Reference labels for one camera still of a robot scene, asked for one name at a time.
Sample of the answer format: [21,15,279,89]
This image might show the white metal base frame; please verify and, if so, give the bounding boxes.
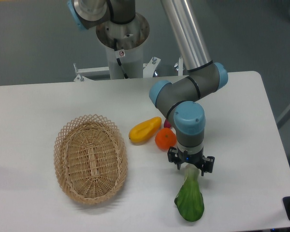
[72,55,185,82]

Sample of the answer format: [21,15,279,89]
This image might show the green bok choy vegetable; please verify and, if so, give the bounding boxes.
[174,164,204,222]

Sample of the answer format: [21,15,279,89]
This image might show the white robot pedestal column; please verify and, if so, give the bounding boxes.
[96,13,150,66]

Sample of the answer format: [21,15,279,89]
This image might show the yellow papaya half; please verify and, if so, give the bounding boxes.
[129,116,162,144]

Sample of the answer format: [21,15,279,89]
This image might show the white table leg right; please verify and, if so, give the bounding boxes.
[276,103,290,129]

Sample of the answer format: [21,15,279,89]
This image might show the purple sweet potato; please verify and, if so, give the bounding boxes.
[163,119,172,128]

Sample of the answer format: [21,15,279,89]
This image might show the orange tangerine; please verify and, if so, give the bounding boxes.
[155,128,177,150]

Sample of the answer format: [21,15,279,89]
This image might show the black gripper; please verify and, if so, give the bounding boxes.
[167,146,215,176]

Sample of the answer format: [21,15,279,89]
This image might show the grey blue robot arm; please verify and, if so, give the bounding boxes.
[67,0,228,173]

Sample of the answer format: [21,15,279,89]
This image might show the woven wicker basket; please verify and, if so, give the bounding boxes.
[54,115,128,205]

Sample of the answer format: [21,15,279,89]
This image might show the black cable on pedestal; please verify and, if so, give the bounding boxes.
[113,38,129,79]

